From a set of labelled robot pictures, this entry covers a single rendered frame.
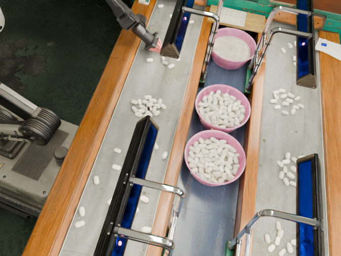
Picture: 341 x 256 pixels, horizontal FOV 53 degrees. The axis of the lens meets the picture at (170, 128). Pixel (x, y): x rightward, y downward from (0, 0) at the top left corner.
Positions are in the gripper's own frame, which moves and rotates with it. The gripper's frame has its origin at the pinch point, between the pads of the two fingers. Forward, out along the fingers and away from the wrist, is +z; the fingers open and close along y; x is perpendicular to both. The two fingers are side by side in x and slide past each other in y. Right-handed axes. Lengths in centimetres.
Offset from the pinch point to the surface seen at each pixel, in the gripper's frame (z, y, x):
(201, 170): 24, -63, -19
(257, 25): 35, 35, -33
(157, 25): -4.6, 21.5, 6.2
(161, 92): 5.0, -25.5, -1.8
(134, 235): -14, -107, -36
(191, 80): 13.1, -15.8, -12.2
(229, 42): 27.1, 20.0, -20.9
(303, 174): 25, -74, -63
